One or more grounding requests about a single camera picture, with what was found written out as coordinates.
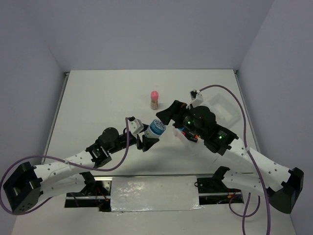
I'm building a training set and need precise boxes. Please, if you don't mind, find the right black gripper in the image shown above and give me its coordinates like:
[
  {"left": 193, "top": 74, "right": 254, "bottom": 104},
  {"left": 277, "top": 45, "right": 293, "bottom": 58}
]
[{"left": 156, "top": 99, "right": 206, "bottom": 139}]

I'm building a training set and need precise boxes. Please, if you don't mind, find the blue tape roll tub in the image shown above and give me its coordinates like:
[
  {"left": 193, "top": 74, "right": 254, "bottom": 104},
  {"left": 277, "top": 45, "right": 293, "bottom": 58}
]
[{"left": 144, "top": 119, "right": 166, "bottom": 139}]

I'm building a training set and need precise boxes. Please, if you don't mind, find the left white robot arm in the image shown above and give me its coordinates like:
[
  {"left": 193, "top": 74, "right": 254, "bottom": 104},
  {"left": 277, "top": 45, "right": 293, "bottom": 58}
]
[{"left": 0, "top": 126, "right": 165, "bottom": 215}]

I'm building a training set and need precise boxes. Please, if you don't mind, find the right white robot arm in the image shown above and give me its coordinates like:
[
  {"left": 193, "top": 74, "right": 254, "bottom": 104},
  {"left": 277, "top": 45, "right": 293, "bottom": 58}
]
[{"left": 156, "top": 100, "right": 304, "bottom": 214}]

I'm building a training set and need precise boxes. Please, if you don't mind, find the translucent white compartment tray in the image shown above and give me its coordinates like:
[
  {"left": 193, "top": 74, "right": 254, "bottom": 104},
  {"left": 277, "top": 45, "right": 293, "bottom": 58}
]
[{"left": 172, "top": 94, "right": 241, "bottom": 157}]

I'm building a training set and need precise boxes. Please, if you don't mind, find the pink lid small bottle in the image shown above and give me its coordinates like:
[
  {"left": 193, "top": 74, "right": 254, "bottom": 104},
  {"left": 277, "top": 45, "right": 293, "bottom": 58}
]
[{"left": 150, "top": 91, "right": 159, "bottom": 110}]

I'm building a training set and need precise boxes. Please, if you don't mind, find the white foil front panel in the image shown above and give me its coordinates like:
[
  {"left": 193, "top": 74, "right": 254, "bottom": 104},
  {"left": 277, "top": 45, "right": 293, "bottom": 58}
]
[{"left": 111, "top": 176, "right": 200, "bottom": 212}]

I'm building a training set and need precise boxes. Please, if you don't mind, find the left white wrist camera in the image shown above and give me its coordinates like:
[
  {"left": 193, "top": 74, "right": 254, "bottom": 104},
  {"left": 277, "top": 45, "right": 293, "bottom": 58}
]
[{"left": 128, "top": 117, "right": 149, "bottom": 136}]

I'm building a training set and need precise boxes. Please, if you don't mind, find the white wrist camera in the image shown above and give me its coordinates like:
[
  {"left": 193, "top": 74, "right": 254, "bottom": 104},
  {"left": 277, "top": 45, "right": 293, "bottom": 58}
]
[
  {"left": 128, "top": 117, "right": 149, "bottom": 136},
  {"left": 189, "top": 90, "right": 203, "bottom": 108}
]

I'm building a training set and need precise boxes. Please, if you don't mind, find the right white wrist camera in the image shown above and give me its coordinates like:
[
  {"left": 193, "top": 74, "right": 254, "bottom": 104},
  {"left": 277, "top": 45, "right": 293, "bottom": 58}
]
[{"left": 189, "top": 90, "right": 203, "bottom": 108}]

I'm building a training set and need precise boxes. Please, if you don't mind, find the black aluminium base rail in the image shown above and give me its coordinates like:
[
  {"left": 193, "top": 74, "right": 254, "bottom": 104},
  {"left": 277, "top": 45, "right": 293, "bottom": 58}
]
[{"left": 65, "top": 177, "right": 244, "bottom": 212}]

